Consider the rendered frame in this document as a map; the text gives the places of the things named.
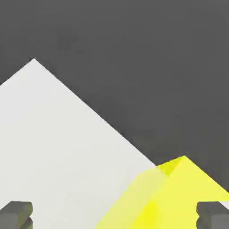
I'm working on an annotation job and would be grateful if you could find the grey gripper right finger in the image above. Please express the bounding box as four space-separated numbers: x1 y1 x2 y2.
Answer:
196 201 229 229

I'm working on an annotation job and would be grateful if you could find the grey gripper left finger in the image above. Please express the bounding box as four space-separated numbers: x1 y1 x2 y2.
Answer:
0 201 34 229

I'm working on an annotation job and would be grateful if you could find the large yellow box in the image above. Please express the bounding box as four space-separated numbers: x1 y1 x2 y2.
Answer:
94 155 229 229

